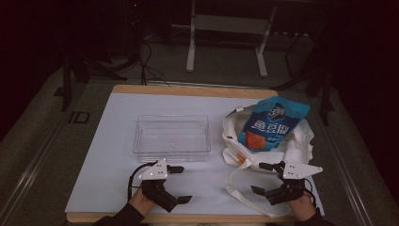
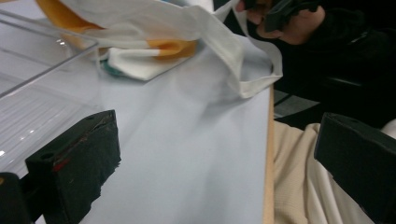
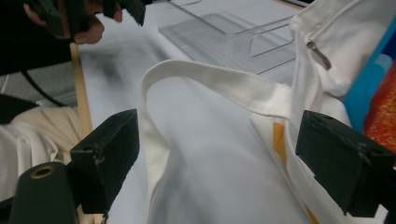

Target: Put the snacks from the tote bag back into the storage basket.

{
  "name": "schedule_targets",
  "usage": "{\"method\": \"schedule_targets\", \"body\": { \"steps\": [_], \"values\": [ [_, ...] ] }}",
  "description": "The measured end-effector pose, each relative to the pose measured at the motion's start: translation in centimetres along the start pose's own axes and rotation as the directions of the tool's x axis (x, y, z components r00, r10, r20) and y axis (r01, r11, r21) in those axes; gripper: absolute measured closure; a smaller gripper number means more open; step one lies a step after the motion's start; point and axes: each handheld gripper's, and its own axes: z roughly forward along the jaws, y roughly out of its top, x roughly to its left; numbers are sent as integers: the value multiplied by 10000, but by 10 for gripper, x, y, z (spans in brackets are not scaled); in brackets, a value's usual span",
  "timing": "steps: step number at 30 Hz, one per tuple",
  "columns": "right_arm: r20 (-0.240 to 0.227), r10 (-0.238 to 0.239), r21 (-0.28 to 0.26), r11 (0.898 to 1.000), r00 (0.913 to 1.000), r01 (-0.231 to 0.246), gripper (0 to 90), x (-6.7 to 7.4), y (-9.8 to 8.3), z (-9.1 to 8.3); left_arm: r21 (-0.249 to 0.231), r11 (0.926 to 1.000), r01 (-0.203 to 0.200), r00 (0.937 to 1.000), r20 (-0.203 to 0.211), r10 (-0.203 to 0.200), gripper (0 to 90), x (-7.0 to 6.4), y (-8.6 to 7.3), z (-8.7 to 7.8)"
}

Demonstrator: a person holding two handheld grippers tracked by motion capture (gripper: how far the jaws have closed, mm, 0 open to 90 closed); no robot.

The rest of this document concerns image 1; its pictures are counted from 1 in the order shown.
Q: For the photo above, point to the clear plastic container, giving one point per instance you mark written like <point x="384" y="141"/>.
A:
<point x="172" y="138"/>

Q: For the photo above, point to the white tote bag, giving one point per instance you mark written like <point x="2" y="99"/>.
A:
<point x="298" y="147"/>

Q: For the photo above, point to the white metal stand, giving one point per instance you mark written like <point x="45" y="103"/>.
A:
<point x="229" y="23"/>

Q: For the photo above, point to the orange item in bag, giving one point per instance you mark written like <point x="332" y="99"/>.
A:
<point x="240" y="158"/>

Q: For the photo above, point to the person's right hand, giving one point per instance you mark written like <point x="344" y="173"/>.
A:
<point x="301" y="208"/>

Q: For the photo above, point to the blue snack packet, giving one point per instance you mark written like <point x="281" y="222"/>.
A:
<point x="273" y="125"/>

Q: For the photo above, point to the black stand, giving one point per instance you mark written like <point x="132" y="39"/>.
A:
<point x="67" y="81"/>
<point x="323" y="88"/>

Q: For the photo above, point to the white table mat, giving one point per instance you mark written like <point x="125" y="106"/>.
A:
<point x="113" y="157"/>

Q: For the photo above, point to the person's left hand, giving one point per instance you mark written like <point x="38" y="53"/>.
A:
<point x="141" y="203"/>

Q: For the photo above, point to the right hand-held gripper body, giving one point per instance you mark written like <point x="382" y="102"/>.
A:
<point x="287" y="191"/>

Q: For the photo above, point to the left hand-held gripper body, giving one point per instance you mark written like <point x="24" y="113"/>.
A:
<point x="156" y="191"/>

